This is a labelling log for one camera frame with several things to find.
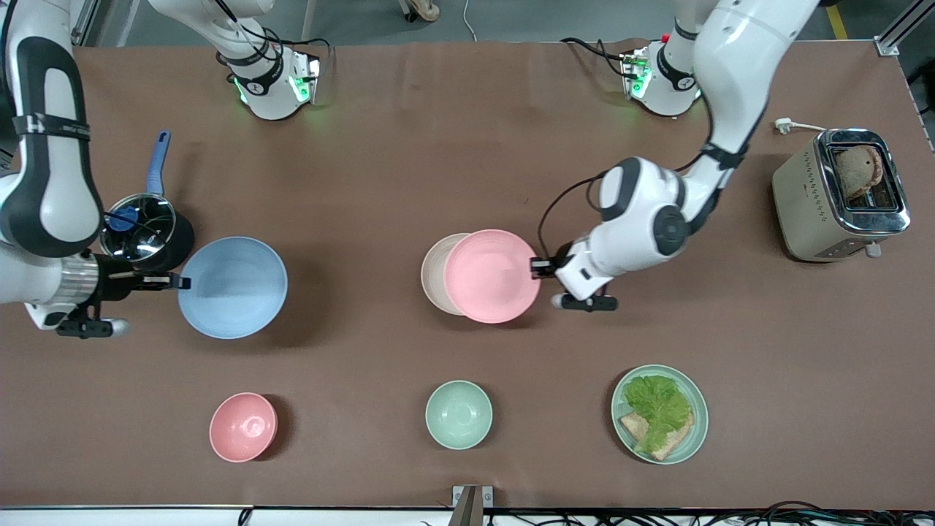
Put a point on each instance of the small deep pink bowl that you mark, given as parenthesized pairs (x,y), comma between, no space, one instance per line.
(243,427)

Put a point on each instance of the metal frame bracket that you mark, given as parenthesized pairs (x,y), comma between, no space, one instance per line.
(472,504)

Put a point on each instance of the green plate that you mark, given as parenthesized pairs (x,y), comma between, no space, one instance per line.
(697,409)

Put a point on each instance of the green lettuce leaf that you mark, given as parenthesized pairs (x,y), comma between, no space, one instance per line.
(657,405)

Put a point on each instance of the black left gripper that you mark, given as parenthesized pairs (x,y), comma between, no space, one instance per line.
(561,261)

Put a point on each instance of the brown table cover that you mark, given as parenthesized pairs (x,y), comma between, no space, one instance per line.
(467,146)

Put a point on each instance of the small deep green bowl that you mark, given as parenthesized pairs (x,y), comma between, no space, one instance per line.
(459,414)

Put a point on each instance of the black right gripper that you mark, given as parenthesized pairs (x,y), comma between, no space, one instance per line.
(115,280)

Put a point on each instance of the aluminium frame post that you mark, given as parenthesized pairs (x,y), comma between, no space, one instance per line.
(902,25)

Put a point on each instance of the glass lid with blue knob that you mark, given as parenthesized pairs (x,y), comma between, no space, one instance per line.
(142,226)

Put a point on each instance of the beige and chrome toaster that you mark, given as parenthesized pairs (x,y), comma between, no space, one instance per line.
(803,212)

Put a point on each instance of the brown bread slice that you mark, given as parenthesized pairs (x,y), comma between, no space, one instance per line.
(678,440)
(631,424)

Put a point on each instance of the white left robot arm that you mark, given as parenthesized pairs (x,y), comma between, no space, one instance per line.
(730,73)

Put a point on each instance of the pink shallow bowl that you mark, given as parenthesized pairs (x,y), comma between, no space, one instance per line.
(489,277)

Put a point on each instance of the beige shallow bowl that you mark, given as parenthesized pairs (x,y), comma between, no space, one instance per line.
(433,274)

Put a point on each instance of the blue shallow bowl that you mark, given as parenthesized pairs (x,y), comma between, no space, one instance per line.
(234,288)

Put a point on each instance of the toast slice in toaster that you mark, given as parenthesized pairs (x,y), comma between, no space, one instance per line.
(858,172)

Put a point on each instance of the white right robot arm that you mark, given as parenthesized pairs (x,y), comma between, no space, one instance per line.
(44,197)

